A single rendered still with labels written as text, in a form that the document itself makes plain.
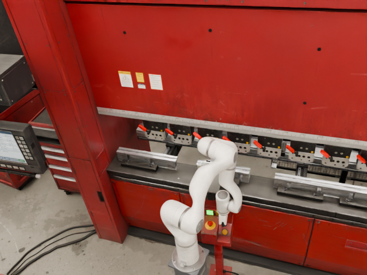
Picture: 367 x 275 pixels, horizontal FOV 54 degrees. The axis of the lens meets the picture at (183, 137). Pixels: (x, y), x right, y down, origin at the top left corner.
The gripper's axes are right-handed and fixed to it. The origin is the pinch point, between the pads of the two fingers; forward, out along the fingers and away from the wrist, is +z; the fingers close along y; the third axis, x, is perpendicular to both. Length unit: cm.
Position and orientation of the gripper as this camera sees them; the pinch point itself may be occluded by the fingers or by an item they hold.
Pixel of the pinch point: (224, 223)
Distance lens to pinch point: 247.1
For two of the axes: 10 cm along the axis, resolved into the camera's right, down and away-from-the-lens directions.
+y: -2.0, 7.0, -6.8
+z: 1.1, 7.1, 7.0
